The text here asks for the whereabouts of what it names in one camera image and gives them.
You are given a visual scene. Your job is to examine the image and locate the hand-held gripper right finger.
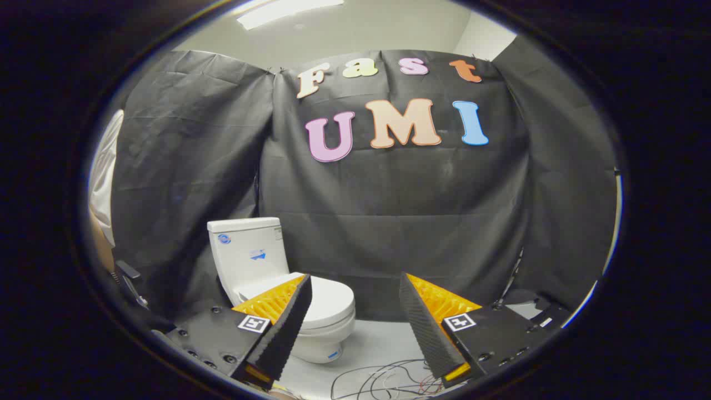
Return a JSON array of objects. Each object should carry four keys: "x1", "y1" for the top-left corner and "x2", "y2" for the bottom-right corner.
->
[{"x1": 399, "y1": 272, "x2": 550, "y2": 388}]

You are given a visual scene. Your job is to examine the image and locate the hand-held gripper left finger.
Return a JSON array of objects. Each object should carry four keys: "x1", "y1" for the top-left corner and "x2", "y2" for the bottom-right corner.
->
[{"x1": 164, "y1": 273, "x2": 313, "y2": 391}]

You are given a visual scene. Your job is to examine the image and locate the white toilet lid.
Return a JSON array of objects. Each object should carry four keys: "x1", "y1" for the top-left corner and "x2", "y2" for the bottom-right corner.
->
[{"x1": 239, "y1": 272, "x2": 356, "y2": 329}]

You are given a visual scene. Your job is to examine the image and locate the white toilet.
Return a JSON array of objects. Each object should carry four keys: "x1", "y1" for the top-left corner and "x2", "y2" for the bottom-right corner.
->
[{"x1": 207, "y1": 217, "x2": 356, "y2": 364}]

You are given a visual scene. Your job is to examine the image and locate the thin dark stand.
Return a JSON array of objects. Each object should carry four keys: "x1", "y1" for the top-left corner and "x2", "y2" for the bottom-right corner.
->
[{"x1": 493, "y1": 247, "x2": 525, "y2": 309}]

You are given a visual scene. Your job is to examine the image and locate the black box with white label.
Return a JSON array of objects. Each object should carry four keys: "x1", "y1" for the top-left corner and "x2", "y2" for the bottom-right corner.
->
[{"x1": 530, "y1": 300, "x2": 573, "y2": 329}]

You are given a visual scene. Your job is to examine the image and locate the black backdrop cloth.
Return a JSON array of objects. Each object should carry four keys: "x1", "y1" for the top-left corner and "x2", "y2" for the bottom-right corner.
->
[{"x1": 111, "y1": 36, "x2": 618, "y2": 323}]

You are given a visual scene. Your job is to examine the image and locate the black device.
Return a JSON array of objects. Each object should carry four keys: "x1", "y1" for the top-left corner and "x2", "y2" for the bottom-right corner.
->
[{"x1": 113, "y1": 260, "x2": 149, "y2": 307}]

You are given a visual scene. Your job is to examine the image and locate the person's white shirt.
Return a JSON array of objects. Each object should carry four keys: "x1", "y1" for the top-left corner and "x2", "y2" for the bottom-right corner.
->
[{"x1": 89, "y1": 109, "x2": 124, "y2": 248}]

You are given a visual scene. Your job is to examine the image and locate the tangled floor cables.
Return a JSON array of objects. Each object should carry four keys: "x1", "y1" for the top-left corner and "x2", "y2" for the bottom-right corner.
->
[{"x1": 331, "y1": 358, "x2": 462, "y2": 400}]

